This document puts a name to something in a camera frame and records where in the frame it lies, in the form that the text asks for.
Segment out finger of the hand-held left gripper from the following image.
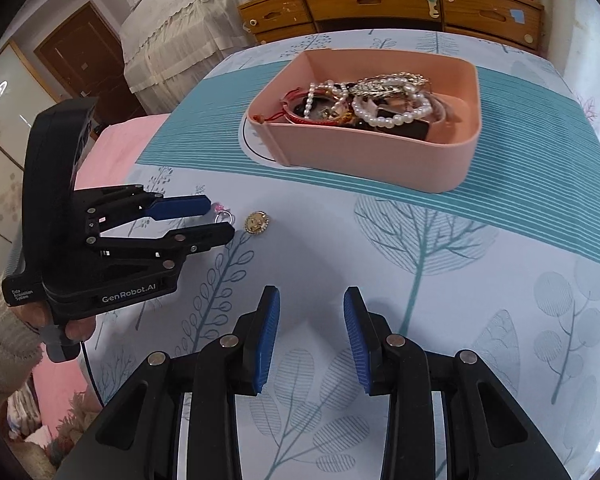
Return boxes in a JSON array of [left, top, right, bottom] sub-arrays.
[[82, 185, 212, 233], [87, 223, 236, 268]]

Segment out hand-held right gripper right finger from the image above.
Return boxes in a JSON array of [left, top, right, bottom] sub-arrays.
[[343, 286, 573, 480]]

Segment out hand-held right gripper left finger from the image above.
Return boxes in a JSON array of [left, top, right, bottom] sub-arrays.
[[77, 285, 282, 480]]

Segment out round gold pendant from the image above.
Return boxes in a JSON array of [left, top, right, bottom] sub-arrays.
[[243, 211, 271, 235]]

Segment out red string bracelet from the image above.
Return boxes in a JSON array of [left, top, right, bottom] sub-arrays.
[[252, 87, 352, 127]]

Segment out small pearl bracelet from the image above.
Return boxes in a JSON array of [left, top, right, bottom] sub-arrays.
[[302, 80, 350, 119]]

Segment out pink plastic box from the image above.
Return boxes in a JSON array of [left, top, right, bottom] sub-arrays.
[[246, 49, 481, 194]]

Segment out black bead bracelet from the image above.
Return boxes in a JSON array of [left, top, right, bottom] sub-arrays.
[[292, 82, 381, 132]]

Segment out white pearl bracelet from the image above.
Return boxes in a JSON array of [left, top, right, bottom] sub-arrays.
[[351, 91, 434, 131]]

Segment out pink smartwatch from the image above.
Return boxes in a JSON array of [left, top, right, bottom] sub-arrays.
[[380, 102, 462, 144]]

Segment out gold pearl hair comb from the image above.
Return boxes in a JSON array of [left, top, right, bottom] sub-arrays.
[[349, 72, 434, 99]]

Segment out person's left hand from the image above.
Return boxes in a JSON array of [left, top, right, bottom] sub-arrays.
[[12, 305, 98, 344]]

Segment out pink bedsheet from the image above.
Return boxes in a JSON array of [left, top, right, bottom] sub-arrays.
[[30, 114, 172, 411]]

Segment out white wardrobe panel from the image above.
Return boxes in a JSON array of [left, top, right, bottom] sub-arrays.
[[0, 42, 65, 243]]

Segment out brown wooden door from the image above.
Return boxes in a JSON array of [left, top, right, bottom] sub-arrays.
[[34, 2, 147, 127]]

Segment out white lace furniture cover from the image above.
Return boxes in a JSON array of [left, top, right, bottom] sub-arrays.
[[120, 0, 253, 115]]

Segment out wooden dresser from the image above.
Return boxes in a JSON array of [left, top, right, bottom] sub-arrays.
[[237, 0, 547, 58]]

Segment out white floral curtain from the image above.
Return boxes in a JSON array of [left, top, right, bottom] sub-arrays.
[[542, 0, 600, 221]]

